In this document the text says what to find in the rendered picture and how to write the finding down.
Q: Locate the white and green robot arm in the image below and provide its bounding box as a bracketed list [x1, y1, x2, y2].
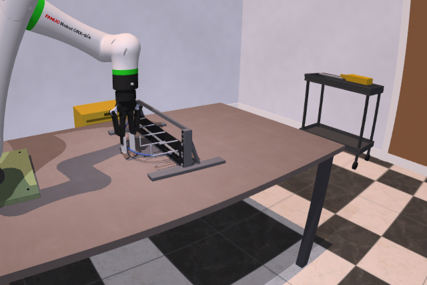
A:
[0, 0, 141, 158]

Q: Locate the grey metal cable rack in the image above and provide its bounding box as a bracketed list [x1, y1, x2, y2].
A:
[135, 100, 226, 181]

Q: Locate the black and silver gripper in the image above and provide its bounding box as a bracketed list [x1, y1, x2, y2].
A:
[109, 89, 143, 154]

